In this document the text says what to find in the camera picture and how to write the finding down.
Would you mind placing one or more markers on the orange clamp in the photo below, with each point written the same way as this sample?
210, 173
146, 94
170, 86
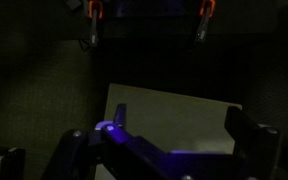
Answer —
95, 13
206, 13

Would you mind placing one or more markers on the left orange clamp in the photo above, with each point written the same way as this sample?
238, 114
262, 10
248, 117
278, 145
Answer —
95, 13

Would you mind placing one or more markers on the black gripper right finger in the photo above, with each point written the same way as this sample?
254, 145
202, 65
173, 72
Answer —
255, 140

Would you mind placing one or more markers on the right orange clamp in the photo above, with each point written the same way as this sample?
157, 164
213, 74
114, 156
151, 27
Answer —
206, 13

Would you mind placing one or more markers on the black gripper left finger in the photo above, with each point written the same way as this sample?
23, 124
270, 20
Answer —
120, 115

